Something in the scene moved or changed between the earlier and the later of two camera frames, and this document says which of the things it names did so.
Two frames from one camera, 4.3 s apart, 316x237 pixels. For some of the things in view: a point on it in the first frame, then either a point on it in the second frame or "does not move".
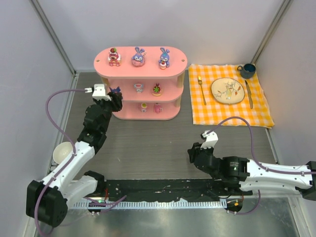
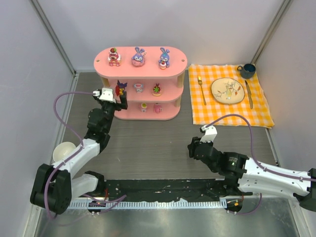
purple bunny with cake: (164, 59) does not move
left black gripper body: (115, 99) does not move
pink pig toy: (158, 108) does not move
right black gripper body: (195, 153) → (195, 148)
